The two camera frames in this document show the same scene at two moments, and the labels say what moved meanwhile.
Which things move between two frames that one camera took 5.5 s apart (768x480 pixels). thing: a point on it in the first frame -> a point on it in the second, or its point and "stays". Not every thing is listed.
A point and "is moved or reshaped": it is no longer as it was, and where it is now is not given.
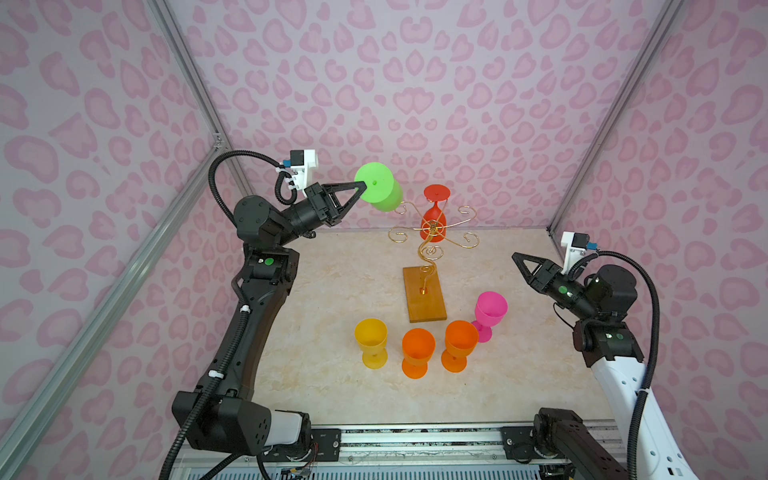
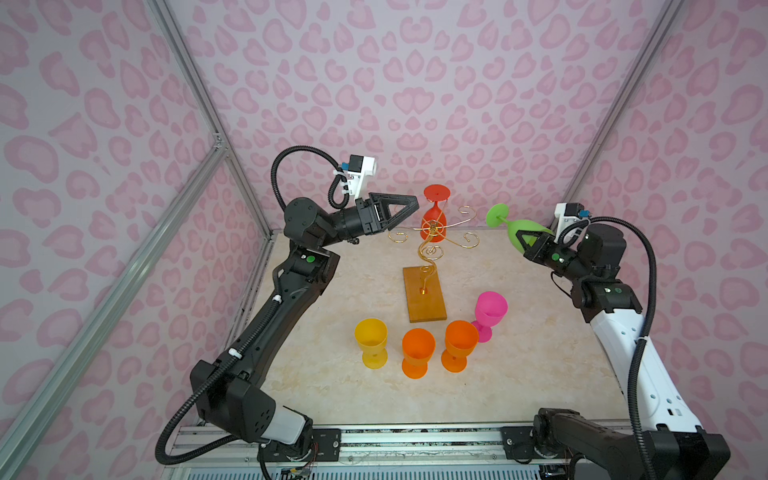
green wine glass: (382, 190) is moved or reshaped
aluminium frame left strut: (19, 436) stays
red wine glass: (433, 223) stays
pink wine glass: (490, 308) stays
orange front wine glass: (461, 338) stays
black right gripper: (544, 279) -> (542, 246)
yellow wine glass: (372, 337) stays
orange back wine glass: (418, 345) stays
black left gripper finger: (338, 210) -> (398, 217)
